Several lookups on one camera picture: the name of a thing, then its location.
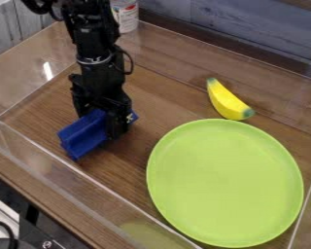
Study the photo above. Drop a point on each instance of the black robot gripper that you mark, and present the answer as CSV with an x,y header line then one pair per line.
x,y
98,90

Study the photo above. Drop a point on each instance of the blue plastic block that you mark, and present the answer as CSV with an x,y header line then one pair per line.
x,y
86,134

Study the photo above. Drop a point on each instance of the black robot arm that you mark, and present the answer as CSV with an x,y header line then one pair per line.
x,y
91,25

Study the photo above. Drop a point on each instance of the green round plate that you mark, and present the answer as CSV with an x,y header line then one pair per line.
x,y
225,183

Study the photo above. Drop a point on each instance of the yellow toy banana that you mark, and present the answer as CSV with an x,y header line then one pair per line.
x,y
227,104

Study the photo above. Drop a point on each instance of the clear acrylic enclosure wall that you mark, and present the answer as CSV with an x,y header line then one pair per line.
x,y
96,195

